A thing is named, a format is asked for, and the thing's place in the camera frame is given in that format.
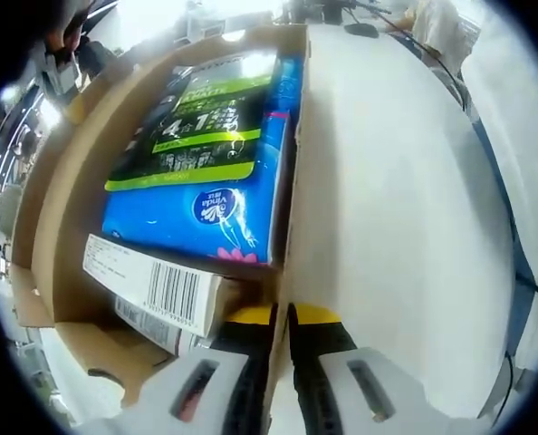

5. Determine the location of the black cable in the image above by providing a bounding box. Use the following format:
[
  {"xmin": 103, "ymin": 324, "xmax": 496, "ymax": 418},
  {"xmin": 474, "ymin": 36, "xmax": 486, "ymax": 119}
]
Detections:
[{"xmin": 404, "ymin": 31, "xmax": 467, "ymax": 112}]

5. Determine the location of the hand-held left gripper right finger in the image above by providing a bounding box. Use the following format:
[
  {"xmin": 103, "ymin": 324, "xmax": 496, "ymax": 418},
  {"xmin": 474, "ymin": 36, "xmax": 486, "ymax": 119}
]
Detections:
[{"xmin": 288, "ymin": 303, "xmax": 483, "ymax": 435}]

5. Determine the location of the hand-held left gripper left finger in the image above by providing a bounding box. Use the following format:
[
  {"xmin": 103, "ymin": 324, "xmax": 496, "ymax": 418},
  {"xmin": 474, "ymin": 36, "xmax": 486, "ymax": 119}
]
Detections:
[{"xmin": 76, "ymin": 304, "xmax": 279, "ymax": 435}]

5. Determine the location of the black and green pouch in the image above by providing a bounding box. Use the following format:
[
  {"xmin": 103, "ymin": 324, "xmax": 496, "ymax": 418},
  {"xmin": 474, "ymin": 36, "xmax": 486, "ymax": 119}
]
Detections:
[{"xmin": 104, "ymin": 50, "xmax": 279, "ymax": 191}]

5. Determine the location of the white barcode tube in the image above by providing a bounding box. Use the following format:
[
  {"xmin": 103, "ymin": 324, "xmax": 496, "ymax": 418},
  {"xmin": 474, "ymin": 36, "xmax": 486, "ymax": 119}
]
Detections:
[{"xmin": 114, "ymin": 294, "xmax": 202, "ymax": 357}]

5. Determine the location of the brown cardboard shoe box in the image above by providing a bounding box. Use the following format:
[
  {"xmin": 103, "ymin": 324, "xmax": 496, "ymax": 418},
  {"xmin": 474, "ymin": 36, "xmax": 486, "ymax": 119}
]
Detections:
[{"xmin": 9, "ymin": 23, "xmax": 316, "ymax": 422}]

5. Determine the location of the white barcode box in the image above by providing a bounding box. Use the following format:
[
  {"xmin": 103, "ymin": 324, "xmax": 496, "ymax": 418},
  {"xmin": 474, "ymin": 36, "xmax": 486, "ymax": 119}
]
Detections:
[{"xmin": 82, "ymin": 233, "xmax": 227, "ymax": 339}]

